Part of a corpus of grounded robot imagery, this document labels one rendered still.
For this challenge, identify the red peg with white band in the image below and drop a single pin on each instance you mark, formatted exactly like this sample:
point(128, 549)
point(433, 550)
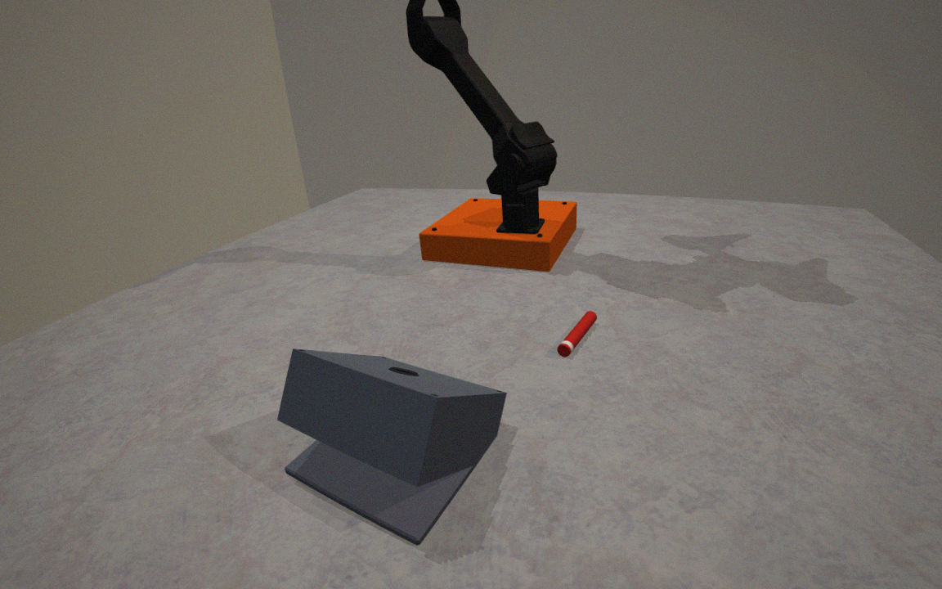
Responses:
point(569, 343)

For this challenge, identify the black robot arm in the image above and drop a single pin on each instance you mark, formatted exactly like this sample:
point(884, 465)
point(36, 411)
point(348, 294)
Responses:
point(523, 152)

